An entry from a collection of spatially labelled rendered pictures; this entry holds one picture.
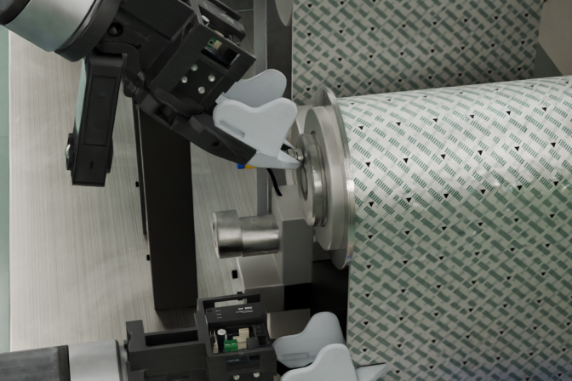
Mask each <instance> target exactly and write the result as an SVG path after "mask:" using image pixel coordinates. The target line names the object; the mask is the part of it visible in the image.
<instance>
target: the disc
mask: <svg viewBox="0 0 572 381"><path fill-rule="evenodd" d="M319 106H322V107H324V108H325V109H326V111H327V112H328V114H329V117H330V119H331V122H332V124H333V128H334V131H335V137H336V141H337V145H338V150H339V154H340V165H341V172H342V179H343V190H344V208H345V217H344V231H343V238H342V242H341V245H340V247H339V248H338V249H335V250H328V251H327V252H328V254H329V257H330V259H331V261H332V263H333V264H334V266H335V267H336V268H337V269H339V270H344V269H346V268H347V267H348V265H349V264H350V263H351V260H352V255H353V249H354V242H355V225H356V214H355V195H354V184H353V175H352V162H351V156H350V150H349V145H348V140H347V136H346V129H345V124H344V121H343V117H342V115H341V111H340V107H339V104H338V102H337V99H336V98H335V95H334V93H333V92H332V90H331V89H330V88H329V87H328V86H326V85H323V86H319V87H318V88H317V90H316V92H315V94H314V97H313V101H312V107H319Z"/></svg>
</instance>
